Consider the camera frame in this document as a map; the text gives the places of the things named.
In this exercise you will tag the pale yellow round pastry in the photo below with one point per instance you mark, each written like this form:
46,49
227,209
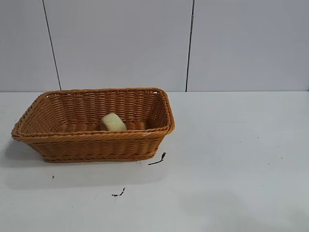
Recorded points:
113,123

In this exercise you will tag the brown woven wicker basket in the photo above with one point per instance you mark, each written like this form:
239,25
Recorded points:
96,145

